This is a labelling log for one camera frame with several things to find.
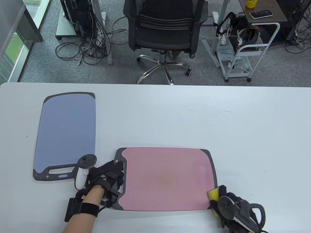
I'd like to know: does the blue cutting board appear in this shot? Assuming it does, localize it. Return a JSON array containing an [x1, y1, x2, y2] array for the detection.
[[33, 92, 96, 181]]

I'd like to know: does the black office chair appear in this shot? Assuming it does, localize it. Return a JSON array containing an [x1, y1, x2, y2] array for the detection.
[[123, 0, 209, 85]]

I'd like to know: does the white cart with brown top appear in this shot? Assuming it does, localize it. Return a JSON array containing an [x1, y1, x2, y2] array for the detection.
[[216, 0, 288, 82]]

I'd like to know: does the grey right hand controller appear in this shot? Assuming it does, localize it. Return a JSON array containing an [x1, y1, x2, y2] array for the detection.
[[217, 196, 266, 232]]

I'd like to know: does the black left wrist camera strap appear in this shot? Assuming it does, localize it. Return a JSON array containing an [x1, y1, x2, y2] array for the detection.
[[64, 198, 100, 222]]

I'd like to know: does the person's right hand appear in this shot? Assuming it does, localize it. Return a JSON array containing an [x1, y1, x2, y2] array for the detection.
[[210, 185, 261, 233]]

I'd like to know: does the pink cutting board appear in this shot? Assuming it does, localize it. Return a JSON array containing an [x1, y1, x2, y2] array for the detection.
[[112, 147, 218, 211]]

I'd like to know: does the grey hand controller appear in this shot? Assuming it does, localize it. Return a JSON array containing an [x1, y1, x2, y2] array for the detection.
[[217, 196, 266, 232], [74, 154, 97, 190]]

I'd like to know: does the glass window panel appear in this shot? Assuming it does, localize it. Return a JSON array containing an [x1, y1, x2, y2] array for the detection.
[[0, 27, 34, 83]]

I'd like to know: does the black computer tower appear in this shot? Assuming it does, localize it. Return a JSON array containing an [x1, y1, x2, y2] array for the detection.
[[60, 0, 97, 37]]

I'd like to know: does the white smartphone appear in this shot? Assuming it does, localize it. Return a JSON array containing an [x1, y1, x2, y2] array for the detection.
[[249, 9, 274, 20]]

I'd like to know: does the black floor cable bundle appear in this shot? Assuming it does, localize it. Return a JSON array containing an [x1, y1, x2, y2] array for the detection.
[[55, 15, 129, 66], [284, 0, 311, 54]]

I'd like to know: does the yellow sponge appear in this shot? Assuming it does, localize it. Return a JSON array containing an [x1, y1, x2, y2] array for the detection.
[[208, 189, 220, 216]]

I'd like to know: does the white desk leg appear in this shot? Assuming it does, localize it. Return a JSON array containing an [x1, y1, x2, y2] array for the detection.
[[92, 0, 112, 65]]

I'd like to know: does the silver metal desk leg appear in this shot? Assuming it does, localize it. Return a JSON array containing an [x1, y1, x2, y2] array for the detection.
[[202, 0, 230, 68]]

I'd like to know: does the grey metal base plate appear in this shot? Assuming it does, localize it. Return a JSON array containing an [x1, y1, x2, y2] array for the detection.
[[55, 10, 78, 40]]

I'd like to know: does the grey left hand controller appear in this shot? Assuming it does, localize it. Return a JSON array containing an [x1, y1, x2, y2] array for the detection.
[[74, 154, 97, 190]]

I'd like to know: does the black bag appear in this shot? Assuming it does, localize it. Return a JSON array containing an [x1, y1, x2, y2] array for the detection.
[[216, 12, 261, 52]]

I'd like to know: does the blue packet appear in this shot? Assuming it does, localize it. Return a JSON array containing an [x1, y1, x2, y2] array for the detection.
[[217, 46, 235, 56]]

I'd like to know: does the person's left hand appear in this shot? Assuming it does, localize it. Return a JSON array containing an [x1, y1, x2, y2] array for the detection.
[[84, 160, 125, 208]]

